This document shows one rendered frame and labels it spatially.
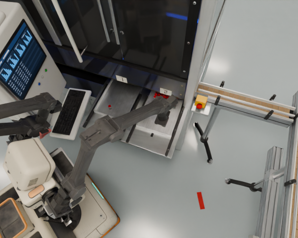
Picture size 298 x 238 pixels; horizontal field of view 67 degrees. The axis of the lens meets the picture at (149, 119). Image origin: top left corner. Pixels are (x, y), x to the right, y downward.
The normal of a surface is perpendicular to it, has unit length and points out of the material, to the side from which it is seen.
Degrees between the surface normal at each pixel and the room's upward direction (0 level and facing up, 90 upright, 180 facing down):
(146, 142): 0
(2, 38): 90
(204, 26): 90
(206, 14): 90
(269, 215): 0
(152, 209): 0
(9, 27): 90
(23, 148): 42
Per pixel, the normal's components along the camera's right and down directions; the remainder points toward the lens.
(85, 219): -0.04, -0.47
